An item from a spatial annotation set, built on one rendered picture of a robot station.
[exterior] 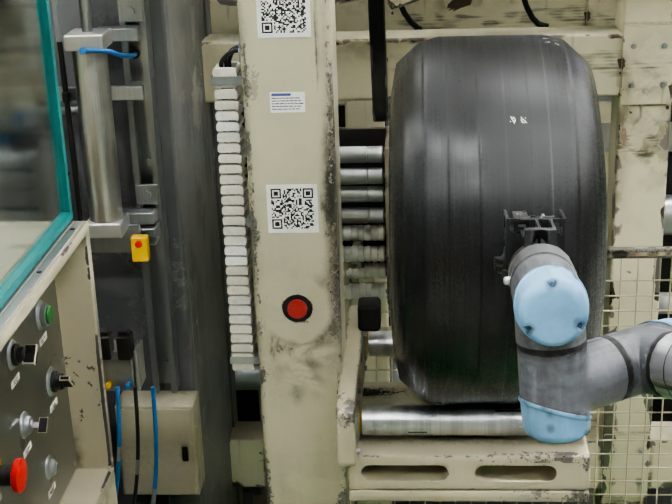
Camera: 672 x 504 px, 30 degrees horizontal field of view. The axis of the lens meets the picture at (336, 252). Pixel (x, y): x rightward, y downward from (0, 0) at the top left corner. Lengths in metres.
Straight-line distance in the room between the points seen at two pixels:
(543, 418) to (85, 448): 0.73
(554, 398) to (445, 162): 0.43
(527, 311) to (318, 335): 0.67
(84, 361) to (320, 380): 0.39
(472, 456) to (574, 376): 0.56
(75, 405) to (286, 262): 0.37
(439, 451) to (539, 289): 0.65
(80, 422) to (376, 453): 0.44
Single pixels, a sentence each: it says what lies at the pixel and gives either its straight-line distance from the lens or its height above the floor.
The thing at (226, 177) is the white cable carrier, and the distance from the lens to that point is 1.85.
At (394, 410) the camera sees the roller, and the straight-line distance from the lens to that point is 1.89.
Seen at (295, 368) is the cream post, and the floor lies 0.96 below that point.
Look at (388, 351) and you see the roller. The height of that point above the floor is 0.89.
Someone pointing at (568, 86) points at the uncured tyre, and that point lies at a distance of 1.75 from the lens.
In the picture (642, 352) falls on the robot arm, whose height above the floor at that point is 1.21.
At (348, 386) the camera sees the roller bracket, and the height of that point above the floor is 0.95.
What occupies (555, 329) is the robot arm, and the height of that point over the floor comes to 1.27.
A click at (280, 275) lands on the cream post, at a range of 1.88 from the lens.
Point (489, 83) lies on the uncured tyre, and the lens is 1.74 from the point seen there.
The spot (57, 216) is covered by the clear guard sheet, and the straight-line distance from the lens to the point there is 1.66.
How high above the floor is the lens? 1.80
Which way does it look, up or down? 20 degrees down
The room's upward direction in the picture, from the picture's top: 2 degrees counter-clockwise
